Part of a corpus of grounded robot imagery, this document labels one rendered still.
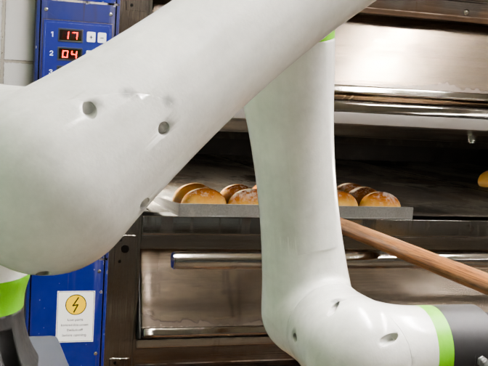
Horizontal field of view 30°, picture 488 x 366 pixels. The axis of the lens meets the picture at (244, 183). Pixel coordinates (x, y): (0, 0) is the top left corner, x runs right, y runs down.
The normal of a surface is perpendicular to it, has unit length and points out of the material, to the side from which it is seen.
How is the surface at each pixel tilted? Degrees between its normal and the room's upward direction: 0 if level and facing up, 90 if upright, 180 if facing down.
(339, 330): 53
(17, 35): 90
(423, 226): 90
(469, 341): 63
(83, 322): 90
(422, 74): 70
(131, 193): 100
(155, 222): 90
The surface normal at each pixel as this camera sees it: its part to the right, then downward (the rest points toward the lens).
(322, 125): 0.65, 0.18
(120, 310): 0.30, 0.12
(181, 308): 0.31, -0.22
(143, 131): 0.64, -0.06
